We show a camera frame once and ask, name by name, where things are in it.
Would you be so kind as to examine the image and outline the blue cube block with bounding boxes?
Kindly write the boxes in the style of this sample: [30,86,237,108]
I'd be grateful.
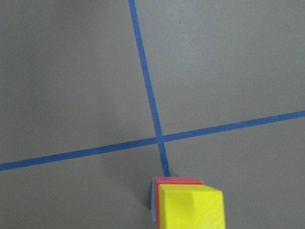
[150,178,156,222]

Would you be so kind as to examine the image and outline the yellow cube block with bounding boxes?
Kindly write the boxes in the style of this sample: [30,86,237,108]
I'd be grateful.
[159,184,226,229]

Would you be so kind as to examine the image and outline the red cube block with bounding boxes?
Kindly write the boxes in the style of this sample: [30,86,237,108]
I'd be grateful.
[154,177,204,229]

